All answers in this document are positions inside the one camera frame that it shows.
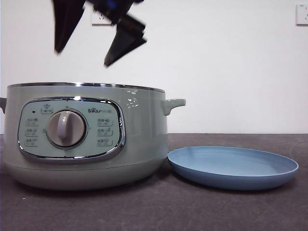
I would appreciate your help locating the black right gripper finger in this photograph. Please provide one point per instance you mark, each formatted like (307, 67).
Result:
(66, 21)
(125, 41)

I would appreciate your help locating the pale green electric steamer pot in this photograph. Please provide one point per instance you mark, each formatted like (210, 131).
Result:
(144, 125)

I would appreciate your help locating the blue round plate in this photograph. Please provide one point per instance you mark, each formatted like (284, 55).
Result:
(231, 166)

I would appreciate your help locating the white wall socket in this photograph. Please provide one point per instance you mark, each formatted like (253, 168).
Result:
(302, 15)
(97, 21)

